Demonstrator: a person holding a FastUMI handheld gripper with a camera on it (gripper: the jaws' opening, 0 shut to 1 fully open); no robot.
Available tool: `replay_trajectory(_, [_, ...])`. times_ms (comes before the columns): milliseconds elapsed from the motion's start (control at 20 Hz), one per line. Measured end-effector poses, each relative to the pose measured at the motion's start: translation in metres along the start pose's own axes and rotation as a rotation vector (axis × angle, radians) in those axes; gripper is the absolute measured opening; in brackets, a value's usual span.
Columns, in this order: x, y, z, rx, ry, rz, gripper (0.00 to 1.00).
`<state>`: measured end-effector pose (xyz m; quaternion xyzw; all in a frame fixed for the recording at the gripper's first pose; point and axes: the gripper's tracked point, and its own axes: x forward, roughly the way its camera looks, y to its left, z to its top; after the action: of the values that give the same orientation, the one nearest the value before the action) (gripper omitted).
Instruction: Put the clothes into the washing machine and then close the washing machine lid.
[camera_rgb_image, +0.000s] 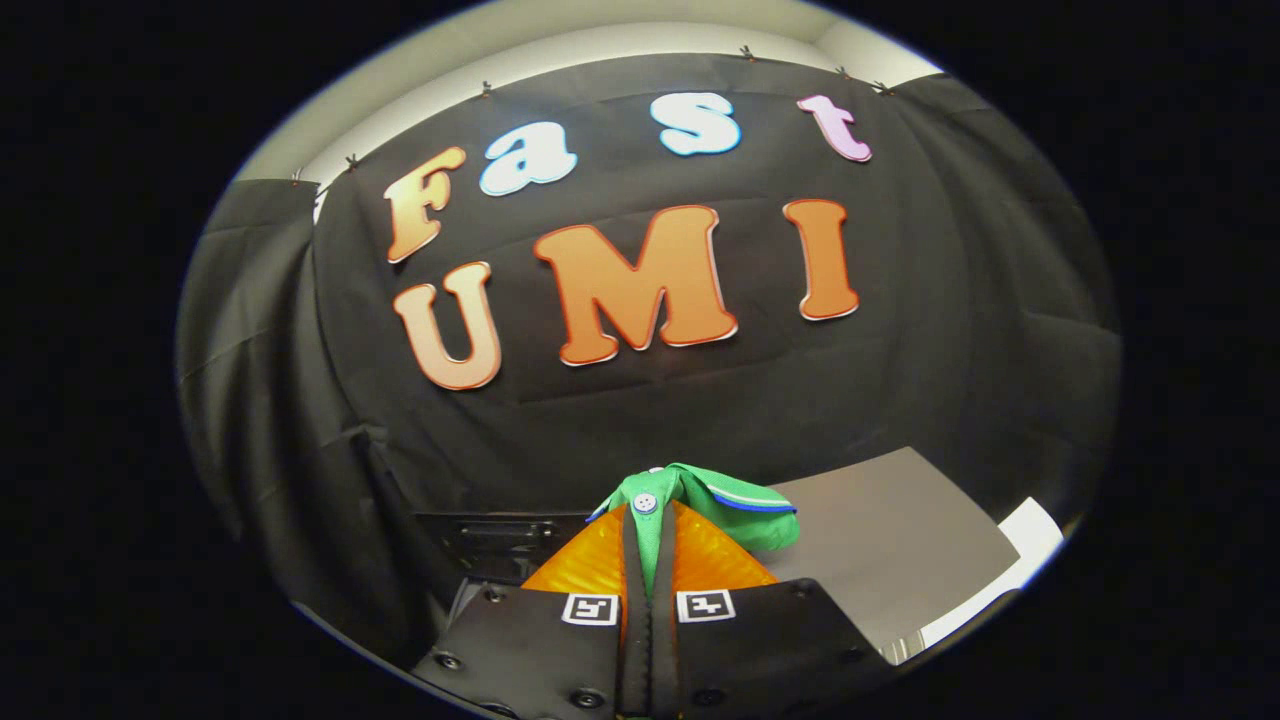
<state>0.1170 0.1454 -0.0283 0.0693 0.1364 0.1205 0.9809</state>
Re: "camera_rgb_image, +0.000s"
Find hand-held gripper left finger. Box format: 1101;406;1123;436
412;503;651;720

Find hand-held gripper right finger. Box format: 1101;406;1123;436
650;500;896;720

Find green polo shirt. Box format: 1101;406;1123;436
585;462;801;601

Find black backdrop cloth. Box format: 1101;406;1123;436
178;52;1123;661

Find white panel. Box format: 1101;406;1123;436
915;497;1066;651

